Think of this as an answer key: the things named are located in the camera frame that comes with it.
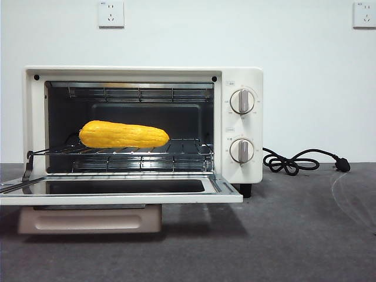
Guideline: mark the yellow corn cob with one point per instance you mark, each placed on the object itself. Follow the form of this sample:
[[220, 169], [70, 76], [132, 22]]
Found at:
[[123, 135]]

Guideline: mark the cream oven temperature knob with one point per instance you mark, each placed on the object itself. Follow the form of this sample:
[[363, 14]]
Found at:
[[242, 101]]

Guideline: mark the white wall socket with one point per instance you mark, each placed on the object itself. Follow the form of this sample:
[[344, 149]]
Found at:
[[365, 16], [111, 14]]

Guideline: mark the cream oven timer knob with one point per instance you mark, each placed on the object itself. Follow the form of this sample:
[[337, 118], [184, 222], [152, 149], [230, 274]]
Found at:
[[242, 151]]

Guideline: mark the cream Toshiba toaster oven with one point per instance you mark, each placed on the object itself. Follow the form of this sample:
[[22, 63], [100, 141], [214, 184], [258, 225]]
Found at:
[[243, 73]]

